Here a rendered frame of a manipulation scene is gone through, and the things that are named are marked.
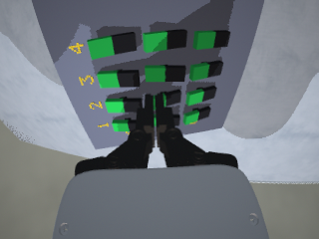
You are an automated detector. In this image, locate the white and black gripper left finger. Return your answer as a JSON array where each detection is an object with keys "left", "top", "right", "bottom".
[{"left": 75, "top": 94, "right": 156, "bottom": 176}]

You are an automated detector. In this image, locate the grey switch panel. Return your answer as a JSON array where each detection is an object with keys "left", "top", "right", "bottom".
[{"left": 32, "top": 0, "right": 264, "bottom": 149}]

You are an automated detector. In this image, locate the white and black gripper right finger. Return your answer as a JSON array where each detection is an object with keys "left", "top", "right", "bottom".
[{"left": 155, "top": 94, "right": 238, "bottom": 168}]

